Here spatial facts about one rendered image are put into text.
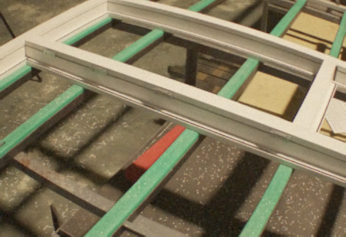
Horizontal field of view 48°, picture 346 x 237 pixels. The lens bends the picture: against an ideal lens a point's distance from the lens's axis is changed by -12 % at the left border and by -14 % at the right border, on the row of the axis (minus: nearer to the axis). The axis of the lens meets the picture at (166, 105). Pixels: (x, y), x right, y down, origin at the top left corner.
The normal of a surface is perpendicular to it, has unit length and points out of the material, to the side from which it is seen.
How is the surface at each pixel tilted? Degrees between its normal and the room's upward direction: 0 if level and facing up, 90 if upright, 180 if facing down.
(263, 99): 0
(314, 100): 0
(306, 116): 0
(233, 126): 90
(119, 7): 90
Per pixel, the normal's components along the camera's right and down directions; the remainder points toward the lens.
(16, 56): 0.85, 0.32
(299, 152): -0.52, 0.47
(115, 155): 0.04, -0.83
